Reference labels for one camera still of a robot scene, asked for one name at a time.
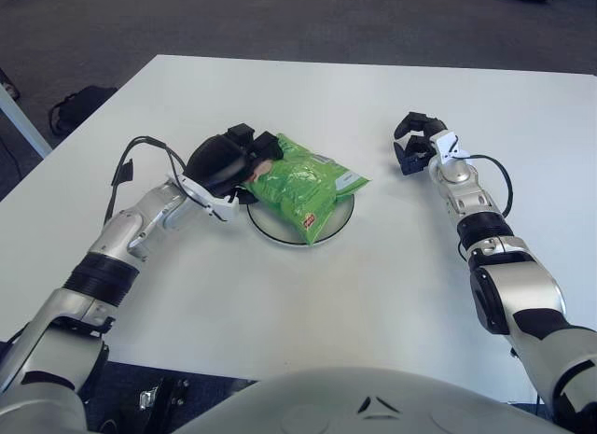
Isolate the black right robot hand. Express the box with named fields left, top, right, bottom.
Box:
left=393, top=111, right=470, bottom=176

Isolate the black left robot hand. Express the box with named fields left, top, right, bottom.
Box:
left=179, top=122, right=285, bottom=223

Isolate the green snack bag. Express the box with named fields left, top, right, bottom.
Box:
left=240, top=133, right=373, bottom=245

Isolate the white plate black rim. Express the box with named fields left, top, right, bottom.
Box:
left=245, top=190, right=356, bottom=248

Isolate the black backpack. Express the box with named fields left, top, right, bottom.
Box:
left=48, top=86, right=118, bottom=136

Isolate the white table leg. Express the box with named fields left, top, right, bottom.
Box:
left=0, top=86, right=52, bottom=159

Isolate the dark chair base leg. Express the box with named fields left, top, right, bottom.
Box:
left=0, top=67, right=21, bottom=102

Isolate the grey robot torso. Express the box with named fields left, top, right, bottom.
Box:
left=172, top=366, right=561, bottom=434

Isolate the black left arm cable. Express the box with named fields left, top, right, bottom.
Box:
left=103, top=134, right=197, bottom=225

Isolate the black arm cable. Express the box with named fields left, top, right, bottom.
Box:
left=465, top=154, right=514, bottom=218
left=103, top=134, right=197, bottom=225

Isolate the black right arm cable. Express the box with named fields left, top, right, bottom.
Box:
left=465, top=154, right=514, bottom=218

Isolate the black frame bar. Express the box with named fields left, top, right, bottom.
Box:
left=153, top=376, right=190, bottom=424

